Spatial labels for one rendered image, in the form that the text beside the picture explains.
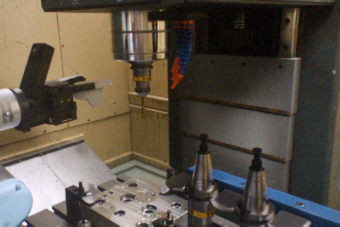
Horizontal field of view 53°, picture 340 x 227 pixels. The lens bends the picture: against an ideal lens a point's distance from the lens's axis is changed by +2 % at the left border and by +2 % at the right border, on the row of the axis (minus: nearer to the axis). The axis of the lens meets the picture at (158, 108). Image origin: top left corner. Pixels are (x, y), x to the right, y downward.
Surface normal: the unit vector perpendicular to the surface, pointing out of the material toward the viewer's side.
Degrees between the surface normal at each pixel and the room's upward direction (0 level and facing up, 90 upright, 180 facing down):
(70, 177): 24
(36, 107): 90
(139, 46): 90
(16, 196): 90
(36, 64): 63
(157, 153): 90
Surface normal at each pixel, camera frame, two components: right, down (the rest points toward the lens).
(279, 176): -0.70, 0.19
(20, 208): 0.70, 0.16
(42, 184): 0.27, -0.82
